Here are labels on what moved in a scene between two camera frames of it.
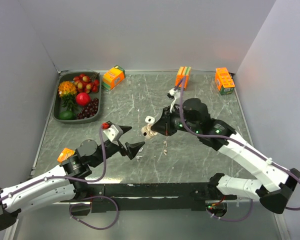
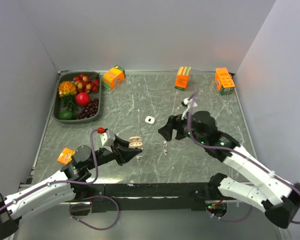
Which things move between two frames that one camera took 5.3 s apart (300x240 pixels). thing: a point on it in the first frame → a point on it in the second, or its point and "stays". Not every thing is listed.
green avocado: [67, 115] stays
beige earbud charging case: [147, 132] → [135, 142]
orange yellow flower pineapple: [67, 91] stays
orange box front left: [66, 153] stays
